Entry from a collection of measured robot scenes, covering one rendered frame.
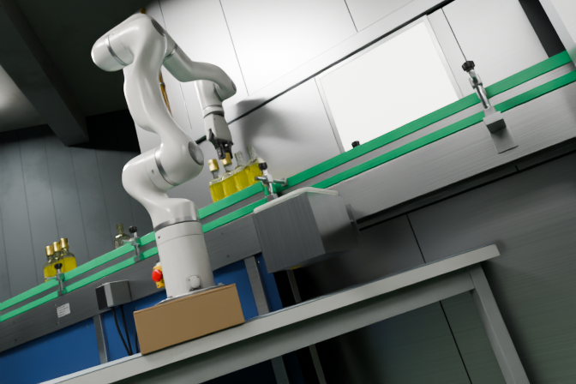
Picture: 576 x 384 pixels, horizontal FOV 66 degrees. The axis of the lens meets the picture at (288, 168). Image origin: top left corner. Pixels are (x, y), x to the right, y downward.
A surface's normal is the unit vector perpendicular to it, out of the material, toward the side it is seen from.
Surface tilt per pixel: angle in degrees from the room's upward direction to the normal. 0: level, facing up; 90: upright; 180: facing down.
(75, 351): 90
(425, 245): 90
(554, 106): 90
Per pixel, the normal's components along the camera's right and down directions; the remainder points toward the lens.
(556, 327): -0.50, -0.11
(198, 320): 0.16, -0.33
